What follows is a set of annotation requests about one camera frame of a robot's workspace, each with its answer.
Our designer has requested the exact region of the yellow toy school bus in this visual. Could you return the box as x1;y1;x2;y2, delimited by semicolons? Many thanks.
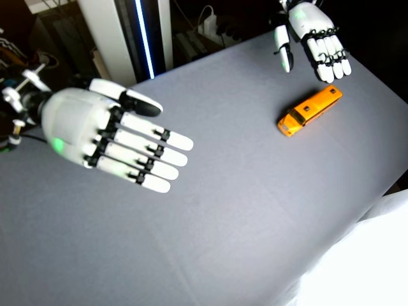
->
277;84;344;138

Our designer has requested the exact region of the blue light strip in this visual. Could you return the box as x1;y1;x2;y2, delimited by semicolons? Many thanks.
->
134;0;156;80

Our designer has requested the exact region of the white pillar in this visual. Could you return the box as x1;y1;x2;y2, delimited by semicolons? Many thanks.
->
78;0;175;87

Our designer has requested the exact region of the grey table cloth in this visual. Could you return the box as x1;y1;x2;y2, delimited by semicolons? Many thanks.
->
0;30;408;306

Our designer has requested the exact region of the white backdrop sheet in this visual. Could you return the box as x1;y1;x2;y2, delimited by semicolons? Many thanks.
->
286;191;408;306

